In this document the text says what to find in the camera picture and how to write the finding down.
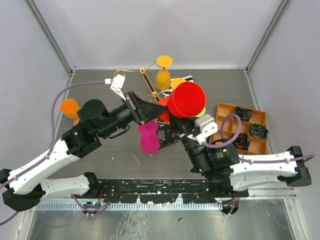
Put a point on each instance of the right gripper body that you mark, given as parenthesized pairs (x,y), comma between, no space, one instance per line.
(185,129)

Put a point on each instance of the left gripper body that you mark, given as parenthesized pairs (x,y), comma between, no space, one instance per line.
(127,101)

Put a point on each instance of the green plastic wine glass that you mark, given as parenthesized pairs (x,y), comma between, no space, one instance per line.
(202,113)

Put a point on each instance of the red plastic wine glass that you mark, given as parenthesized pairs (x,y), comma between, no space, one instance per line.
(187,100)

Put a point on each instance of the pink plastic wine glass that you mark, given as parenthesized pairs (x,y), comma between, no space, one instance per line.
(149,140)

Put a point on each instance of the gold wine glass rack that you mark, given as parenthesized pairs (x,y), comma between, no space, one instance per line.
(167,140)

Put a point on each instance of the yellow wine glass cluster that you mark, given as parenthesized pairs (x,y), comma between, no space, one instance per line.
(163,77)

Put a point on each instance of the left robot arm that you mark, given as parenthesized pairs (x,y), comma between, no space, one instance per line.
(28,185)

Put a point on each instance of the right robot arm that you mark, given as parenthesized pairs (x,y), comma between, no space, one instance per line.
(221,164)

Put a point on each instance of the orange plastic wine glass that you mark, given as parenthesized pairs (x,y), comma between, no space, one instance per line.
(69,107)

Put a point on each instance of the black white striped cloth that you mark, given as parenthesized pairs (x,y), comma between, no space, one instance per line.
(166,93)

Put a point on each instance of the rolled dark sock middle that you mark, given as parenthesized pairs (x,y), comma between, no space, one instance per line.
(242,142)

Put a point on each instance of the rolled dark sock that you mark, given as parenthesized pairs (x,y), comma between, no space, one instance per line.
(244,114)
(258,131)
(242,142)

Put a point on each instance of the rolled dark sock top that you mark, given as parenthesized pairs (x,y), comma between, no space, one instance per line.
(244,114)

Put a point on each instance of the rolled dark sock right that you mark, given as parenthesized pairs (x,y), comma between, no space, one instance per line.
(258,131)

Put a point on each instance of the orange wooden compartment tray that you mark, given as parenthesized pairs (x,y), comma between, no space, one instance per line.
(257,146)

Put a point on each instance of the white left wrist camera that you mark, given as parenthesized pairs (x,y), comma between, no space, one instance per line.
(116,83)

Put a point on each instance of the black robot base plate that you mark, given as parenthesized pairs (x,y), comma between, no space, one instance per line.
(160,191)

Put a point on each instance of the aluminium frame rail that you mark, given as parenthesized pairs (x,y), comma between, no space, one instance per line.
(60,195)

